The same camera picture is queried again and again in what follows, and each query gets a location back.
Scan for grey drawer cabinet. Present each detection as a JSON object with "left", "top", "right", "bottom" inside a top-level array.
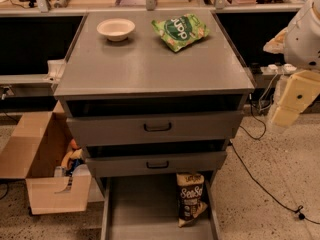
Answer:
[{"left": 53, "top": 9, "right": 256, "bottom": 185}]

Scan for items inside cardboard box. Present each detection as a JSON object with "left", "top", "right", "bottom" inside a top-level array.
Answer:
[{"left": 54, "top": 139, "right": 84, "bottom": 177}]

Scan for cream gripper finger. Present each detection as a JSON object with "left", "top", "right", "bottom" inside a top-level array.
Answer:
[
  {"left": 263, "top": 28, "right": 287, "bottom": 54},
  {"left": 270, "top": 70, "right": 320, "bottom": 128}
]

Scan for brown sea salt chip bag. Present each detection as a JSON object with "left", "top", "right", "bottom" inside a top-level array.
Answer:
[{"left": 176, "top": 173, "right": 208, "bottom": 227}]

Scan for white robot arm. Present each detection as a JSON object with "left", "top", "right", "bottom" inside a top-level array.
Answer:
[{"left": 263, "top": 0, "right": 320, "bottom": 129}]

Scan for green chip bag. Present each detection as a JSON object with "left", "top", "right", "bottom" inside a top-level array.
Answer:
[{"left": 151, "top": 13, "right": 209, "bottom": 53}]

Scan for open cardboard box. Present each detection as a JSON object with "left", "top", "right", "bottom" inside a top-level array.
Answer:
[{"left": 0, "top": 104, "right": 91, "bottom": 215}]

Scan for black floor cable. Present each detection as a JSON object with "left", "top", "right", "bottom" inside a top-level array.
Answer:
[{"left": 228, "top": 97, "right": 320, "bottom": 226}]

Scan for grey middle drawer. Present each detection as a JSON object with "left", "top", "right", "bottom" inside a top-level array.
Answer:
[{"left": 86, "top": 151, "right": 227, "bottom": 178}]

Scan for white power strip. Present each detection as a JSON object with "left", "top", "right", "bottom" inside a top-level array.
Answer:
[{"left": 283, "top": 63, "right": 297, "bottom": 73}]

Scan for white plug adapter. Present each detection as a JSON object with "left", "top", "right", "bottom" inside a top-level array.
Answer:
[{"left": 267, "top": 64, "right": 278, "bottom": 72}]

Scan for grey open bottom drawer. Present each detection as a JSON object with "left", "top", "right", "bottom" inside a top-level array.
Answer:
[{"left": 101, "top": 174, "right": 222, "bottom": 240}]

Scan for white bowl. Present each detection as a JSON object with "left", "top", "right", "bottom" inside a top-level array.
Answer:
[{"left": 97, "top": 18, "right": 135, "bottom": 42}]

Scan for grey top drawer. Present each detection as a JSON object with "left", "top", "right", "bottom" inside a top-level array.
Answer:
[{"left": 67, "top": 111, "right": 243, "bottom": 147}]

